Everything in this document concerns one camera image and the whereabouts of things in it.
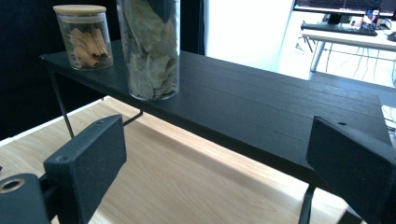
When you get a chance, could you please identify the short glass jar cinnamon sticks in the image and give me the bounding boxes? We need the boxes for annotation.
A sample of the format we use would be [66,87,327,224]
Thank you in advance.
[52,4,114,71]

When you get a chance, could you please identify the white desk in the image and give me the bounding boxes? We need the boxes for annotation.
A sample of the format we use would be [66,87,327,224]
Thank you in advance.
[300,27,396,75]

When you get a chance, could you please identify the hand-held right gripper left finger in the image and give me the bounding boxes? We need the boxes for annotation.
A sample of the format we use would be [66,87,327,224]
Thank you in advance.
[43,114,128,224]

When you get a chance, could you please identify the computer monitor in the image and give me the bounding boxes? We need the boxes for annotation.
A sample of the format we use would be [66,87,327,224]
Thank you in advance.
[293,0,396,19]

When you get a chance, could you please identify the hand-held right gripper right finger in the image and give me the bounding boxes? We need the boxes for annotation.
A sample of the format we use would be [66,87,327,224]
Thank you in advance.
[305,116,396,224]

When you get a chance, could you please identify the black shelf rack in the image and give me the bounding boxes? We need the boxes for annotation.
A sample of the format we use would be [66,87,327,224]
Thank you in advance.
[39,39,394,224]

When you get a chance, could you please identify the tall glass jar bay leaves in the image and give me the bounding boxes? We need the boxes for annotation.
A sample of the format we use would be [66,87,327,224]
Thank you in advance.
[116,0,181,102]

